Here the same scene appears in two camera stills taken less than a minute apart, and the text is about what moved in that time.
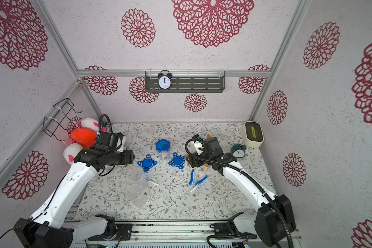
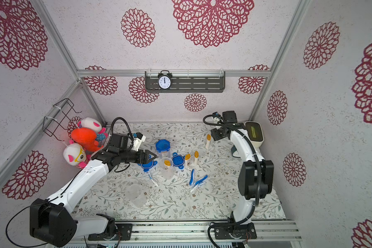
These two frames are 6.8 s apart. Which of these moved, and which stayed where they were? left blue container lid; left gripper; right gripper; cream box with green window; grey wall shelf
Moved: right gripper; left gripper
Stayed: left blue container lid; cream box with green window; grey wall shelf
